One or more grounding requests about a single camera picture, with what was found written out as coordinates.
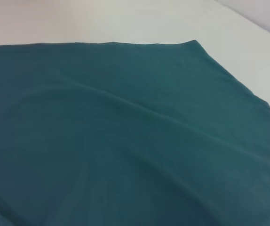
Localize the teal blue shirt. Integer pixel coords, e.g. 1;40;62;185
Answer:
0;39;270;226

